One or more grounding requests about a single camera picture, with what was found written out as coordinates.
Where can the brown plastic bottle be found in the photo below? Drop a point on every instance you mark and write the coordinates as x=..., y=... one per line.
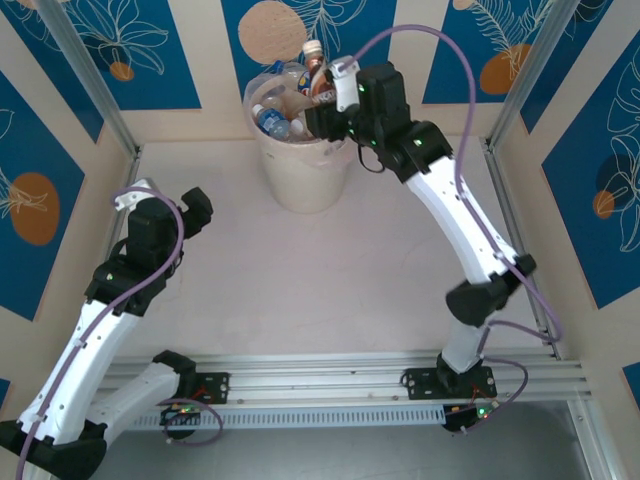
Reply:
x=316, y=70

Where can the blue label water bottle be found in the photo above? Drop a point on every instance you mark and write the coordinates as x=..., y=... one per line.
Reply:
x=272, y=120

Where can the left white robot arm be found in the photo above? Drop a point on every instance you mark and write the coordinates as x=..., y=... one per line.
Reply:
x=75, y=370

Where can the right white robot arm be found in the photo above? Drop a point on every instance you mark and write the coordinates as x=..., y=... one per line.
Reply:
x=450, y=210

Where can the beige round waste bin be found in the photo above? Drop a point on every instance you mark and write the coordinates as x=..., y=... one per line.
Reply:
x=305, y=180

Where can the aluminium side rail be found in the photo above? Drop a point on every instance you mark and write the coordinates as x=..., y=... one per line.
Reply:
x=134, y=162
x=501, y=187

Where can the aluminium frame post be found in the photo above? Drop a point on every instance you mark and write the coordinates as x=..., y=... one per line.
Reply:
x=95, y=85
x=530, y=75

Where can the left black mount plate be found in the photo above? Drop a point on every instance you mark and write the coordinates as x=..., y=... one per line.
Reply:
x=217, y=387

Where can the black mount plate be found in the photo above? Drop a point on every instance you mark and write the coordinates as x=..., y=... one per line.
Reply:
x=217, y=387
x=420, y=382

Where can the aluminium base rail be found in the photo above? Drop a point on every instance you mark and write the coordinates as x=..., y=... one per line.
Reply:
x=320, y=372

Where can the right black mount plate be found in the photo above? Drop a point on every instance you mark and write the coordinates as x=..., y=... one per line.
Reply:
x=420, y=382

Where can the aluminium frame leg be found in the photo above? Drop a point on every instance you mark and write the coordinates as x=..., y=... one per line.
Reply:
x=587, y=440

